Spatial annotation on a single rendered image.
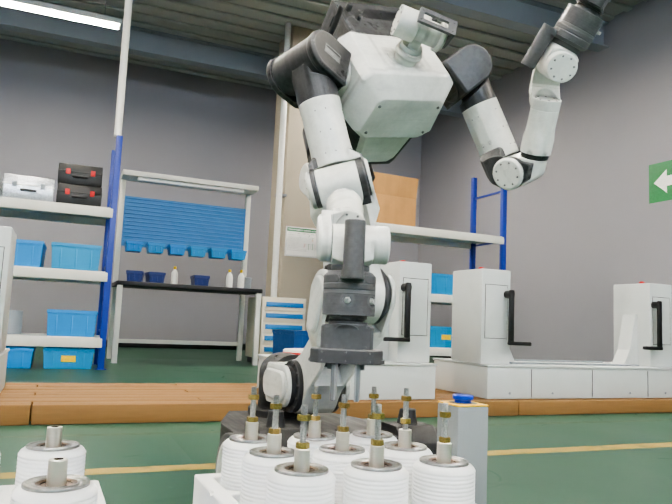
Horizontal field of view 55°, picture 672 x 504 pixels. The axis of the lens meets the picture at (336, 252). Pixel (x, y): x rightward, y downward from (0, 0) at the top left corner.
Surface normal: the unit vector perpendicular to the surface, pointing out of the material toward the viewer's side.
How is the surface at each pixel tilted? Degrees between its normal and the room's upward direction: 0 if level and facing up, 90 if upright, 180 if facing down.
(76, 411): 90
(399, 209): 90
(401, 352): 90
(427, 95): 102
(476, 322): 90
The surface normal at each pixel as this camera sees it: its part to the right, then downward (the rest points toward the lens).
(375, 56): 0.36, -0.60
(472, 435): 0.41, -0.08
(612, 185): -0.92, -0.08
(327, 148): -0.07, -0.09
